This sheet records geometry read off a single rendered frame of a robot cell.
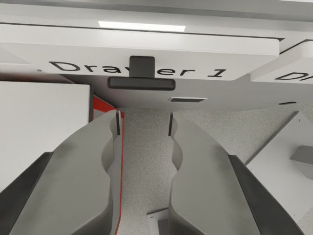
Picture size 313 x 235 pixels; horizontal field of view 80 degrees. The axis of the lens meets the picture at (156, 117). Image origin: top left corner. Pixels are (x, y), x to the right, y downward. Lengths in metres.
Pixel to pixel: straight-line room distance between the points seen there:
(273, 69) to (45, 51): 0.27
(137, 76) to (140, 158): 0.94
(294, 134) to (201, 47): 1.23
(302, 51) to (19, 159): 0.45
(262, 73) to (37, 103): 0.38
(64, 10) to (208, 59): 0.15
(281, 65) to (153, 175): 0.97
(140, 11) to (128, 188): 1.07
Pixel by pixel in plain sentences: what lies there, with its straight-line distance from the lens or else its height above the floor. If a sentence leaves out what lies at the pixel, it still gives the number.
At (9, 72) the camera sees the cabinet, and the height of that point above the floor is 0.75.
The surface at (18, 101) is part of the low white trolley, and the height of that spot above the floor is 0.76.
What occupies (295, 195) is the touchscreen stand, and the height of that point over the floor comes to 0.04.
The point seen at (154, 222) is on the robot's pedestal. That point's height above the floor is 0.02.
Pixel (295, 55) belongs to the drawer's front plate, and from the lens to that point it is 0.27.
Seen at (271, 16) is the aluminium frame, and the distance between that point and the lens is 0.20.
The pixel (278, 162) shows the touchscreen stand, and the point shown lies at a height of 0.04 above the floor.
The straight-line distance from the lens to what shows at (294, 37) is 0.25.
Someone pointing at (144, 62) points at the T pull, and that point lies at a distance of 0.21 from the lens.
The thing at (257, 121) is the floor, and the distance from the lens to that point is 1.30.
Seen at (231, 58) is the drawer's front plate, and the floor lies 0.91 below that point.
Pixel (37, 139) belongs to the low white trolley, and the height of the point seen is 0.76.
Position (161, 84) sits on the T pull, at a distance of 0.20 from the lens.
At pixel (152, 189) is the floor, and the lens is 1.17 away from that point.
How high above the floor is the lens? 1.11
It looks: 86 degrees down
